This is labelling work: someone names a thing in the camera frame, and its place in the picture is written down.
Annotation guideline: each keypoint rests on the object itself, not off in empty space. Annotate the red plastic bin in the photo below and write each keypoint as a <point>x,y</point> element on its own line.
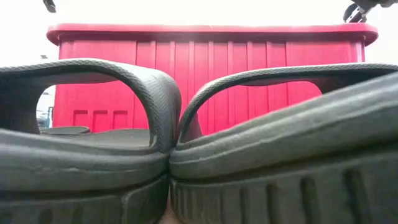
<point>217,77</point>

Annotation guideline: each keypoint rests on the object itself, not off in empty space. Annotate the grey slide sandal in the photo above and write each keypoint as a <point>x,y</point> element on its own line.
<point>77,168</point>
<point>280,161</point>

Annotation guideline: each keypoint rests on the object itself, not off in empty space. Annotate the small grey ceiling fixture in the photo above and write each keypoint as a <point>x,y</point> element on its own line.
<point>44,57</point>

